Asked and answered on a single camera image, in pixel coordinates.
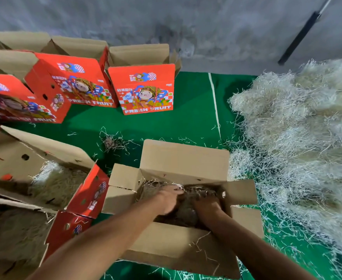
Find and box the group of red fruit boxes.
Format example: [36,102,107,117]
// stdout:
[0,31,182,124]

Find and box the red printed cardboard box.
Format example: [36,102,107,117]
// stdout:
[0,195,93,280]
[101,139,265,279]
[0,126,110,219]

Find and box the pile of shredded paper filler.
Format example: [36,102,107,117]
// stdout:
[228,58,342,272]

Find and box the person's left forearm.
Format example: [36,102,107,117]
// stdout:
[28,195,167,280]

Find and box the person's right hand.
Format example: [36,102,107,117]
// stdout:
[191,192,227,228]

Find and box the person's left hand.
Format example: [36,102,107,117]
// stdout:
[150,185,186,216]

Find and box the white pole with black grip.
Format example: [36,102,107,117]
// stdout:
[277,0,335,66]

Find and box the person's right forearm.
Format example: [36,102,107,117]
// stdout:
[209,215,318,280]

